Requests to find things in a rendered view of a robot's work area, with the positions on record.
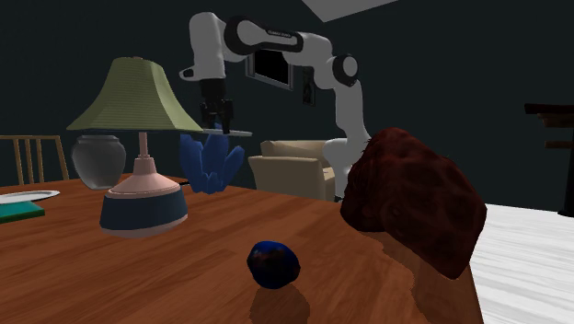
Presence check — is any table lamp with green shade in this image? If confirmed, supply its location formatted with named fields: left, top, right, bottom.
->
left=65, top=55, right=204, bottom=239

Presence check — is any grey round vase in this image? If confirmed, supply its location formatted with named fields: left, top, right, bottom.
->
left=70, top=134, right=128, bottom=191

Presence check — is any wooden chair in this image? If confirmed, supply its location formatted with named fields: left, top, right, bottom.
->
left=0, top=134, right=71, bottom=188

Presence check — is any white plate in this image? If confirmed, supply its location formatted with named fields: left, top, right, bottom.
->
left=0, top=190, right=62, bottom=205

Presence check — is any dark red rock-shaped object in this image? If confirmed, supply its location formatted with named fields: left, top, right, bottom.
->
left=339, top=126, right=488, bottom=281

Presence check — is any beige armchair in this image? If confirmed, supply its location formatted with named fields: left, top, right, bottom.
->
left=247, top=139, right=338, bottom=203

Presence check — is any dark wooden shelf stand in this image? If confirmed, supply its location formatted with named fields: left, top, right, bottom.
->
left=523, top=102, right=574, bottom=219

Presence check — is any grey-framed dark wall picture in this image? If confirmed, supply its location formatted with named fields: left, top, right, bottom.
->
left=244, top=48, right=295, bottom=92

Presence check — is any dark blue round object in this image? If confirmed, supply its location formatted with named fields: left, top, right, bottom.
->
left=246, top=240, right=302, bottom=291

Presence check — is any green flat board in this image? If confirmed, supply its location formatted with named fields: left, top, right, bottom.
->
left=0, top=200, right=46, bottom=226

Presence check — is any grey flat slab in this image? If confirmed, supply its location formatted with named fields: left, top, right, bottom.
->
left=202, top=128, right=254, bottom=137

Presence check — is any blue crystal-shaped ornament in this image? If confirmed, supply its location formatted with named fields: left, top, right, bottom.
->
left=178, top=121, right=246, bottom=195

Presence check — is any brown wooden table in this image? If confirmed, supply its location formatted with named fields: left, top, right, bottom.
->
left=0, top=173, right=487, bottom=324

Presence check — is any small dark wall picture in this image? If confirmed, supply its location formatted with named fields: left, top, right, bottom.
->
left=301, top=65, right=316, bottom=108

